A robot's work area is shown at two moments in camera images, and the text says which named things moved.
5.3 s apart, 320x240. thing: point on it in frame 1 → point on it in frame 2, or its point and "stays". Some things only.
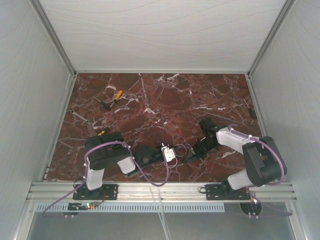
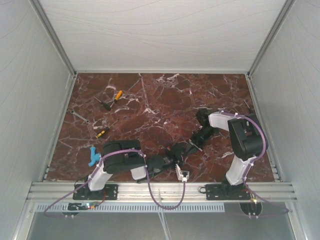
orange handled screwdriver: x=117 y=97 stays
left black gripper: x=174 y=147 → x=175 y=152
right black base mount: x=224 y=191 stays
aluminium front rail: x=162 y=193 stays
